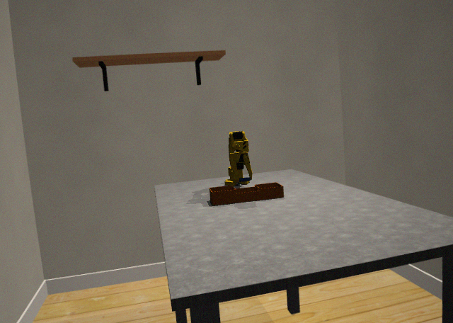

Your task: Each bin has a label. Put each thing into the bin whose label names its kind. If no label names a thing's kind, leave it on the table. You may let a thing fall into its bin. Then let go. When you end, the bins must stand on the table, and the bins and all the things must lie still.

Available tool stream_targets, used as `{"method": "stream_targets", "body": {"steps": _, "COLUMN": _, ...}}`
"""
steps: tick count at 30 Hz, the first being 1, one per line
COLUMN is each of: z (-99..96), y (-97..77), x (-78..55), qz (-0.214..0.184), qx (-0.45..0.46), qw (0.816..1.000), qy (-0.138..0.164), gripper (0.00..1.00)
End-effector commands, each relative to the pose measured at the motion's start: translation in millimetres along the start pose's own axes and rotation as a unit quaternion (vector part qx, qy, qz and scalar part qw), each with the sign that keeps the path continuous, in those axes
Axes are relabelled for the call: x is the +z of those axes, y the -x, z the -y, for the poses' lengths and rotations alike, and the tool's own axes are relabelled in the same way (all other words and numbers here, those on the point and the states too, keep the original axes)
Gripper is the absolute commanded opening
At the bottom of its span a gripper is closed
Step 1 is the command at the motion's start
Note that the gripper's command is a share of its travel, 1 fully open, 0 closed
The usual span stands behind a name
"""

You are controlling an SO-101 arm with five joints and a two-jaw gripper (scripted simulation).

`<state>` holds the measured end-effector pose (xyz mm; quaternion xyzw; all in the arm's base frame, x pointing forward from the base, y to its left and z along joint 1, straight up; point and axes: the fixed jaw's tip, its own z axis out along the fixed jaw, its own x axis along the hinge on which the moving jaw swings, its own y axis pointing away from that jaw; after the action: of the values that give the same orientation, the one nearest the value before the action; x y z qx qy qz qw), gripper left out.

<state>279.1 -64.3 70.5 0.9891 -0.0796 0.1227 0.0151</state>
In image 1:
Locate orange three-compartment bin rack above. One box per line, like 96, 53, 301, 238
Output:
210, 182, 284, 205

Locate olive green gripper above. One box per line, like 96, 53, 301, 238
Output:
229, 151, 253, 181

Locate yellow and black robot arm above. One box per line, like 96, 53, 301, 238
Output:
225, 131, 250, 186

